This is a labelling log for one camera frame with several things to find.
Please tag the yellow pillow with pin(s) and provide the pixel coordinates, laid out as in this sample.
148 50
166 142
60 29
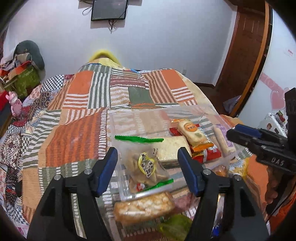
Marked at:
104 54

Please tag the patchwork blanket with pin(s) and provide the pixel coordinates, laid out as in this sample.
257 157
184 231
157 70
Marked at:
81 139

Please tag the pink heart wall sticker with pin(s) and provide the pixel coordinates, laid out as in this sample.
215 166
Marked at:
277 97

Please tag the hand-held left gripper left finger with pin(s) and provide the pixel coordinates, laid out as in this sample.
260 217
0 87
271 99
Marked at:
108 172

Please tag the clear plastic container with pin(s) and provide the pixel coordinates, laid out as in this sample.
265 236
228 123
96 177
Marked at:
138 122

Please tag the toasted cracker packet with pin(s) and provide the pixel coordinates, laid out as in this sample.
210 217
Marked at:
143 207

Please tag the green-edged clear snack packet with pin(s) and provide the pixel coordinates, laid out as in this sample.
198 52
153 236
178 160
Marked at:
148 167

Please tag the red wall sticker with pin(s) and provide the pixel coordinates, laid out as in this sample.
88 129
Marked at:
291 52

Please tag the black wall monitor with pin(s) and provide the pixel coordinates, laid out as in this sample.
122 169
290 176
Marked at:
109 9

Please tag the pile of clothes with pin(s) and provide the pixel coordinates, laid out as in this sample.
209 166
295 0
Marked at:
9 62

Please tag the white sandwich bread packet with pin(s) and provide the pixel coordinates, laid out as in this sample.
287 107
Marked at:
168 148

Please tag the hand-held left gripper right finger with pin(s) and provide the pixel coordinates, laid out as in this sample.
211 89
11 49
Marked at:
189 170

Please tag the pink toy figure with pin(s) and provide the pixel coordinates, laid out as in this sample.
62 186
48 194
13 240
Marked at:
15 104

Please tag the wooden door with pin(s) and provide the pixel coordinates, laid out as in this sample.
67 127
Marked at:
247 46

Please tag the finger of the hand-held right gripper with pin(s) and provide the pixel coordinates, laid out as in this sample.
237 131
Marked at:
245 141
247 129

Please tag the wall socket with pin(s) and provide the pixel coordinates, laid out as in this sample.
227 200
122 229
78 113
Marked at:
184 71

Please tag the golden bread packet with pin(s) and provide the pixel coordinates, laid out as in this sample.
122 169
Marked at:
220 172

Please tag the orange rice cracker packet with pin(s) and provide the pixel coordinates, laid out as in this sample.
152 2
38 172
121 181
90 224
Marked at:
192 133

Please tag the blue white snack packet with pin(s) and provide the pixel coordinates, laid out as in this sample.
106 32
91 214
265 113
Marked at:
217 228

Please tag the orange box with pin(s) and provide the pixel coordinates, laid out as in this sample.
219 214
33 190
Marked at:
22 68

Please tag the yellow snack packet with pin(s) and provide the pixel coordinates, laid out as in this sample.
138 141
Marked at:
240 169

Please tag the green snack packet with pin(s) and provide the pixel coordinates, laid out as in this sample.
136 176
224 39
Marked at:
176 228

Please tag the purple cloth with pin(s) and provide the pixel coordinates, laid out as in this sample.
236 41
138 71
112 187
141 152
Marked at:
232 105

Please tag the red snack packet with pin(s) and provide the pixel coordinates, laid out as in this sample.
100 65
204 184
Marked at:
208 155

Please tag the person's right hand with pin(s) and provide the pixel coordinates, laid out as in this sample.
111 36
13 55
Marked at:
272 185

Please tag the white printed bag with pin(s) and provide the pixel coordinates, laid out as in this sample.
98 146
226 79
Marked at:
271 124

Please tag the red box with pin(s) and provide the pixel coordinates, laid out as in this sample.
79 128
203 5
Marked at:
4 100

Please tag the purple white snack bar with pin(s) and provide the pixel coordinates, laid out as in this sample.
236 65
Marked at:
223 141

